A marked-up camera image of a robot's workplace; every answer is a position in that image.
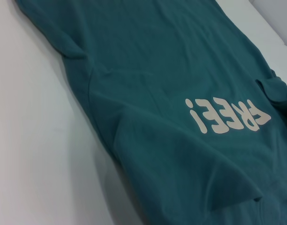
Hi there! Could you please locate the teal t-shirt with FREE print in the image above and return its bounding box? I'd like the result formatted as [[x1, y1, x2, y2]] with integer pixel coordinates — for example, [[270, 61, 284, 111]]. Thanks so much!
[[15, 0, 287, 225]]

